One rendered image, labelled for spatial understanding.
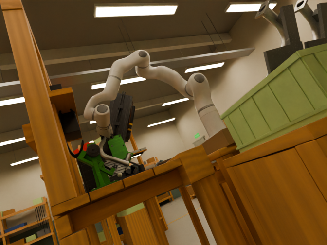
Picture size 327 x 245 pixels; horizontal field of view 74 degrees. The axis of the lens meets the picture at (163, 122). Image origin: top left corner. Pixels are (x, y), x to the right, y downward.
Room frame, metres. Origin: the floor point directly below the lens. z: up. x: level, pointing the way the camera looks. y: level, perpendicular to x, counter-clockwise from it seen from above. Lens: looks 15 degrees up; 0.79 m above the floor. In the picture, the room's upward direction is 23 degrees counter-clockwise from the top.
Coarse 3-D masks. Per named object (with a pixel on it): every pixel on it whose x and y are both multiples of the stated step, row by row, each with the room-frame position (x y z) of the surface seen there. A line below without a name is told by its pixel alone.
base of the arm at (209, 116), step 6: (210, 108) 1.31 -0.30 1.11; (216, 108) 1.35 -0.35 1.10; (198, 114) 1.37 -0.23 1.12; (204, 114) 1.32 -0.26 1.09; (210, 114) 1.31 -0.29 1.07; (216, 114) 1.32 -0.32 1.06; (204, 120) 1.33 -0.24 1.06; (210, 120) 1.31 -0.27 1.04; (216, 120) 1.31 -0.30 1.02; (204, 126) 1.36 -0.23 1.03; (210, 126) 1.32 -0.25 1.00; (216, 126) 1.31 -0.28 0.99; (222, 126) 1.31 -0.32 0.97; (210, 132) 1.33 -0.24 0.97; (216, 132) 1.31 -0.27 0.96
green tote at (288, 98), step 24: (312, 48) 0.52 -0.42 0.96; (288, 72) 0.55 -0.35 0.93; (312, 72) 0.51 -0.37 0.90; (264, 96) 0.65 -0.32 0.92; (288, 96) 0.59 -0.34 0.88; (312, 96) 0.53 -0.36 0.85; (240, 120) 0.80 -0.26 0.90; (264, 120) 0.69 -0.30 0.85; (288, 120) 0.62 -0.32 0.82; (312, 120) 0.57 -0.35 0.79; (240, 144) 0.86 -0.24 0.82
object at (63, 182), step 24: (24, 24) 0.84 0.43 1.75; (24, 48) 0.83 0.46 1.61; (24, 72) 0.82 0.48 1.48; (24, 96) 0.81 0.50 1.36; (48, 96) 0.88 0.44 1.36; (48, 120) 0.83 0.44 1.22; (48, 144) 0.82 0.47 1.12; (48, 168) 0.81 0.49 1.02; (72, 168) 1.19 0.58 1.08; (48, 192) 0.81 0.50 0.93; (72, 192) 0.84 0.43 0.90
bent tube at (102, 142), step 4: (104, 140) 1.43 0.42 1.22; (100, 144) 1.41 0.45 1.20; (100, 148) 1.40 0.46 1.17; (100, 152) 1.39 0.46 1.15; (104, 156) 1.39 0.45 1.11; (108, 156) 1.40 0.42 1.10; (112, 160) 1.40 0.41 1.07; (116, 160) 1.40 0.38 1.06; (120, 160) 1.41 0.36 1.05; (124, 160) 1.42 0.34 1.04; (124, 164) 1.42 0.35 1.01; (128, 164) 1.44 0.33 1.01
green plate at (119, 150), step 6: (114, 138) 1.57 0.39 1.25; (120, 138) 1.58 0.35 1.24; (108, 144) 1.54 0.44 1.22; (114, 144) 1.55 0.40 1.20; (120, 144) 1.56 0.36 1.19; (114, 150) 1.53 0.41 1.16; (120, 150) 1.54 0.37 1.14; (126, 150) 1.56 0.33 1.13; (114, 156) 1.52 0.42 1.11; (120, 156) 1.53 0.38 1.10
